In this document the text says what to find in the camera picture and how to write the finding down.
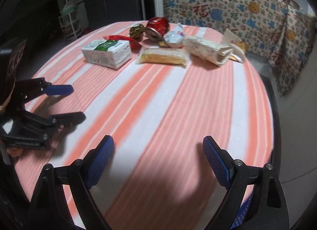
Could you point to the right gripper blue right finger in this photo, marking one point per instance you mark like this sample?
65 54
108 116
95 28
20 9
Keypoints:
220 161

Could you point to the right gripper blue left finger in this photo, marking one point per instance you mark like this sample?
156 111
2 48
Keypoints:
97 159

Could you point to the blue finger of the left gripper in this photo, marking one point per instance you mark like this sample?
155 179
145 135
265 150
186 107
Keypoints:
54 90
74 118

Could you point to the white green milk carton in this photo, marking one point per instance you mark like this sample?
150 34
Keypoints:
108 53

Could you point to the red plastic bag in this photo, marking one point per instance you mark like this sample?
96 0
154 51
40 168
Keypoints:
134 45

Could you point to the gold foil wrapper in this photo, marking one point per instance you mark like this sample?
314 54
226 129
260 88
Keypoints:
137 31

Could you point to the white tissue pack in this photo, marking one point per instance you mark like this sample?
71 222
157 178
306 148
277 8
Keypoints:
217 54

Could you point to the yellow cake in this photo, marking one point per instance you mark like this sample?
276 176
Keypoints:
179 57

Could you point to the torn white paper box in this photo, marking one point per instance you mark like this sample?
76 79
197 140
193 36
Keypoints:
238 54

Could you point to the crushed red soda can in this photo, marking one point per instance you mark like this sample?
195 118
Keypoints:
156 28

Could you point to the silver snack wrapper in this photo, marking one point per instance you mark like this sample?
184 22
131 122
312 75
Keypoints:
174 38

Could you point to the person's left hand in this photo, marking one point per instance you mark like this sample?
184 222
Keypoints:
14 151

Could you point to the white tiered storage rack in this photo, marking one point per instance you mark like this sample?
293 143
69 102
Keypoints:
69 21

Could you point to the orange white striped tablecloth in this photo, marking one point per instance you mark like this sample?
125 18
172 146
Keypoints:
158 115

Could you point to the patterned fabric counter cover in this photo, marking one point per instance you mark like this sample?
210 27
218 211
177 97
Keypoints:
271 29

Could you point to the steel pot with lid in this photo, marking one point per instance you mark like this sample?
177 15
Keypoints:
293 4

